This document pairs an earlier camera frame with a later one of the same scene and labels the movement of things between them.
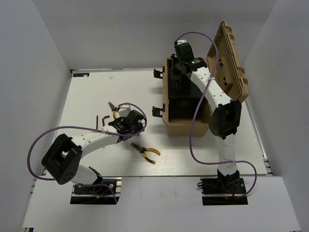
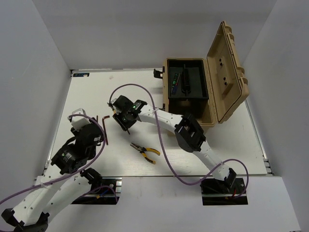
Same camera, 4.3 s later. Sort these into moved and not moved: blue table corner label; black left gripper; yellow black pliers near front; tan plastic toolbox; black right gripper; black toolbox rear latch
Moved: black left gripper; black right gripper
Not moved: tan plastic toolbox; black toolbox rear latch; yellow black pliers near front; blue table corner label
